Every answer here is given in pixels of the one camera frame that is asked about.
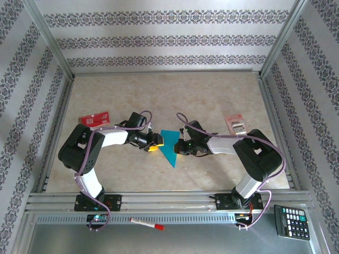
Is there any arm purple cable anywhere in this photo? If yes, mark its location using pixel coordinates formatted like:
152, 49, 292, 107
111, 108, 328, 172
75, 110, 154, 232
176, 112, 288, 231

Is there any left black wrist camera box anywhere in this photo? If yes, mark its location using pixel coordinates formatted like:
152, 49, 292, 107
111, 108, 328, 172
127, 112, 148, 130

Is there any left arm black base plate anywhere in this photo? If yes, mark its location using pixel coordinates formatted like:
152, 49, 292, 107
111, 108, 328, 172
74, 194, 123, 212

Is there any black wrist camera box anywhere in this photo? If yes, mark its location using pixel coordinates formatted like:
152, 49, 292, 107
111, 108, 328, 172
127, 112, 148, 130
184, 120, 208, 138

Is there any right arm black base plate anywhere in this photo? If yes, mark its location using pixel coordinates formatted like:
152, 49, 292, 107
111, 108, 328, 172
215, 193, 264, 212

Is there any grey slotted cable duct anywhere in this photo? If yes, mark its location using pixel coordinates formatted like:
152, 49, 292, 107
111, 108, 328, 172
35, 213, 238, 225

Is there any right black wrist camera box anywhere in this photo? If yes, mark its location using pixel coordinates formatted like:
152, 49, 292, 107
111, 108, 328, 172
184, 120, 208, 138

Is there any pink blister pack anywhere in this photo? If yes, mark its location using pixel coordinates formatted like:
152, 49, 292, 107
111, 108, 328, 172
224, 113, 251, 137

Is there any red card packet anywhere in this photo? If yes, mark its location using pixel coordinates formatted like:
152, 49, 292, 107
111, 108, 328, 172
78, 111, 111, 128

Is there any black calculator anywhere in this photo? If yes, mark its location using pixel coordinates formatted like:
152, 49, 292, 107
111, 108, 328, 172
273, 204, 311, 241

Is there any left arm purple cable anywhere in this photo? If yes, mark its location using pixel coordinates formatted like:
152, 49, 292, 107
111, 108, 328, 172
75, 110, 154, 232

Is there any white marker with red cap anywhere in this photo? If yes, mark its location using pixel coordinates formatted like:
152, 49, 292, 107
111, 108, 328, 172
129, 216, 165, 231

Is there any aluminium frame post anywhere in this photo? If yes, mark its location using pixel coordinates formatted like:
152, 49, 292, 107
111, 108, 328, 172
260, 0, 310, 79
22, 0, 75, 80

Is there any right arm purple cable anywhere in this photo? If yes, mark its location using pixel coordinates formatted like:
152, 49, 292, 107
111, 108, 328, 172
176, 112, 288, 231

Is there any aluminium table edge rail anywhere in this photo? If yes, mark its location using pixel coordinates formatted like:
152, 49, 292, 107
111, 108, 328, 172
258, 75, 302, 191
72, 69, 263, 78
35, 75, 75, 193

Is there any blue square paper sheet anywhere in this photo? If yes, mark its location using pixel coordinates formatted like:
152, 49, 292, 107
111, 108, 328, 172
159, 129, 181, 169

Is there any grey metal shelf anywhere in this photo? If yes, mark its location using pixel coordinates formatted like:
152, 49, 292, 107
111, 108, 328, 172
26, 223, 318, 254

